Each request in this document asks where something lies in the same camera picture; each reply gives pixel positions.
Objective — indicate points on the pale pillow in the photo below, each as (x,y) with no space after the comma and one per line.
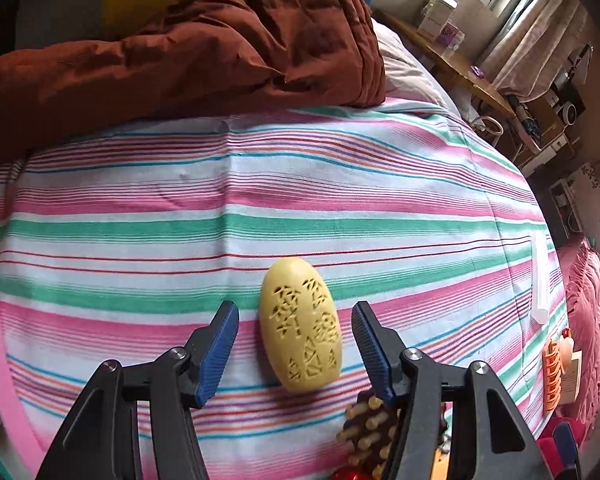
(410,70)

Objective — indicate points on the beige patterned curtain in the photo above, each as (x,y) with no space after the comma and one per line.
(530,45)

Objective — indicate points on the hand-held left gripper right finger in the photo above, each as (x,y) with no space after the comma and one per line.
(375,355)

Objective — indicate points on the yellow carved oval toy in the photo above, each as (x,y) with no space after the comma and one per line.
(300,320)

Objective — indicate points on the orange ridged plastic toy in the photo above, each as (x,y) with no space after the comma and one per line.
(552,375)

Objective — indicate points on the brown wooden massage comb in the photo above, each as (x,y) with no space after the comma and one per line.
(370,430)

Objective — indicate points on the red plastic object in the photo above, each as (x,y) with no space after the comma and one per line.
(550,452)

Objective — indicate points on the white plastic tube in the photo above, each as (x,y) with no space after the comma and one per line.
(540,280)

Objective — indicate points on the small purple toy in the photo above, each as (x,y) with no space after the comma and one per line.
(477,71)

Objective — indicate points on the white carton box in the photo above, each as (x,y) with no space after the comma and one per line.
(437,12)

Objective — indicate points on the striped pink green bedsheet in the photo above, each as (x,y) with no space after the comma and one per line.
(130,210)

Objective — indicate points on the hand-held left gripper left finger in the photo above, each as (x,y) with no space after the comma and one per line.
(215,360)

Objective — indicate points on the cluttered wooden desk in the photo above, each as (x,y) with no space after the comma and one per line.
(545,120)

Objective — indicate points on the pink textured blanket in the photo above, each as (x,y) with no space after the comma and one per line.
(590,310)

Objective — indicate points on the white cup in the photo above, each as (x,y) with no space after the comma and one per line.
(490,127)

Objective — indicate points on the wooden side table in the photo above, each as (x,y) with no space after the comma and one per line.
(455,67)

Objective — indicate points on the brown quilted duvet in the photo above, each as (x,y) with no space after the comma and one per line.
(205,50)

